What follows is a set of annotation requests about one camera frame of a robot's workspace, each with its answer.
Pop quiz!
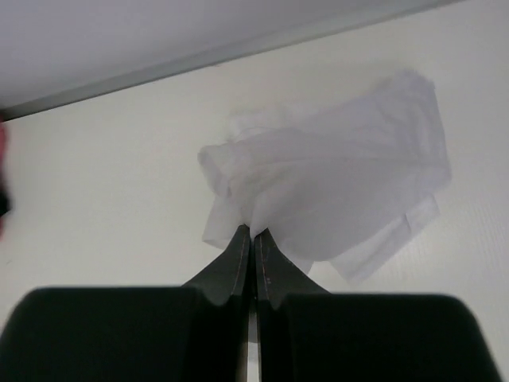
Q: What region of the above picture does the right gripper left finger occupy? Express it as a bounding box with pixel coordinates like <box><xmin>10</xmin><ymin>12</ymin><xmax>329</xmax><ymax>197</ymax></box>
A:
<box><xmin>182</xmin><ymin>225</ymin><xmax>251</xmax><ymax>306</ymax></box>

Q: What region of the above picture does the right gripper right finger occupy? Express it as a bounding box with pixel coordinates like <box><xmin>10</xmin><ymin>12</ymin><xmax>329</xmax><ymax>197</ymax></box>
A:
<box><xmin>253</xmin><ymin>229</ymin><xmax>328</xmax><ymax>310</ymax></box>

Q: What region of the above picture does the white t shirt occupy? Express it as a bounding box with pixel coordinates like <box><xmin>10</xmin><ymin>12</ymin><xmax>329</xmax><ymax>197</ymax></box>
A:
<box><xmin>198</xmin><ymin>70</ymin><xmax>452</xmax><ymax>283</ymax></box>

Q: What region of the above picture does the bottom pink folded shirt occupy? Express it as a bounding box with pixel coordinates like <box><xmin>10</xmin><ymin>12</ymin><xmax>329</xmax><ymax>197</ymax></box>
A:
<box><xmin>0</xmin><ymin>216</ymin><xmax>5</xmax><ymax>240</ymax></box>

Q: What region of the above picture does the pink folded shirt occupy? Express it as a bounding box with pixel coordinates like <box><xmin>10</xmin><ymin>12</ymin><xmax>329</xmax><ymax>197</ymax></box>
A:
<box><xmin>0</xmin><ymin>216</ymin><xmax>5</xmax><ymax>240</ymax></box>
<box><xmin>0</xmin><ymin>115</ymin><xmax>9</xmax><ymax>189</ymax></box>

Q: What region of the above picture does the top pink folded shirt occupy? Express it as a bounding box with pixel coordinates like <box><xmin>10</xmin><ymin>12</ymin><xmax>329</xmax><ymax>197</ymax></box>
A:
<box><xmin>0</xmin><ymin>115</ymin><xmax>9</xmax><ymax>189</ymax></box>

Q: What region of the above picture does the back frame rail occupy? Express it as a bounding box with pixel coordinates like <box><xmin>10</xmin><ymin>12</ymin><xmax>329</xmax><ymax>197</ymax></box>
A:
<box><xmin>1</xmin><ymin>1</ymin><xmax>441</xmax><ymax>119</ymax></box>

